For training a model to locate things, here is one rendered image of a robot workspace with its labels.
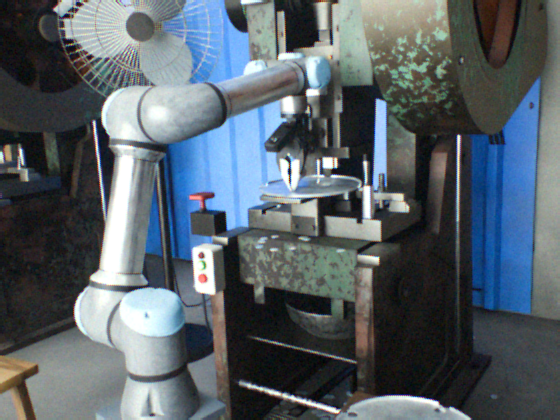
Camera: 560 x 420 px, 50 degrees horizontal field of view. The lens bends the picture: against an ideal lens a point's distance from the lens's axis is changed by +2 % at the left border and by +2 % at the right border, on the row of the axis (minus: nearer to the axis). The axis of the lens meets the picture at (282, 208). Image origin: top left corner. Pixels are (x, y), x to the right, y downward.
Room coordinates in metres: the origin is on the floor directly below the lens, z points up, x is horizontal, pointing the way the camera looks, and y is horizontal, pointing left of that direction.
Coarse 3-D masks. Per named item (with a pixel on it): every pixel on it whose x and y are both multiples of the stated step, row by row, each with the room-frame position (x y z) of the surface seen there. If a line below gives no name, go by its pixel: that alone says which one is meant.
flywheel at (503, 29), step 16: (480, 0) 1.64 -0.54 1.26; (496, 0) 1.77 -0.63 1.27; (512, 0) 1.79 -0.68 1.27; (480, 16) 1.65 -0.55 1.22; (496, 16) 1.78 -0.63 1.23; (512, 16) 1.77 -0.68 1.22; (496, 32) 1.77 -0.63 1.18; (512, 32) 1.76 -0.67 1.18; (496, 48) 1.74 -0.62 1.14; (496, 64) 1.70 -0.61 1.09
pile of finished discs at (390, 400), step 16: (368, 400) 1.16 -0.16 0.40; (384, 400) 1.17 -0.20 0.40; (400, 400) 1.17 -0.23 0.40; (416, 400) 1.16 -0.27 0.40; (352, 416) 1.13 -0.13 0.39; (368, 416) 1.11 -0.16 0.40; (384, 416) 1.11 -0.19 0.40; (400, 416) 1.11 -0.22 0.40; (416, 416) 1.10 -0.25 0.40; (432, 416) 1.10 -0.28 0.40; (448, 416) 1.10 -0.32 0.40; (464, 416) 1.09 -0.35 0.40
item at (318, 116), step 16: (304, 48) 1.73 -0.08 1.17; (320, 48) 1.70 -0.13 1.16; (320, 96) 1.71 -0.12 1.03; (320, 112) 1.71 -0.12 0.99; (352, 112) 1.73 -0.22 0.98; (320, 128) 1.67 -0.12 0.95; (336, 128) 1.68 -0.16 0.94; (352, 128) 1.73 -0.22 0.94; (320, 144) 1.67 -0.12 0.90; (336, 144) 1.68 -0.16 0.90; (352, 144) 1.73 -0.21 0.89
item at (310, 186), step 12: (276, 180) 1.77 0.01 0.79; (300, 180) 1.76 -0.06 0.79; (312, 180) 1.75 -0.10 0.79; (324, 180) 1.74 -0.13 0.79; (336, 180) 1.72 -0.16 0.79; (348, 180) 1.71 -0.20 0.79; (264, 192) 1.59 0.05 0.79; (276, 192) 1.60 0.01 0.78; (288, 192) 1.59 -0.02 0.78; (300, 192) 1.58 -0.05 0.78; (312, 192) 1.57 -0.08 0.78; (324, 192) 1.56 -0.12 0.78; (336, 192) 1.53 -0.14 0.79
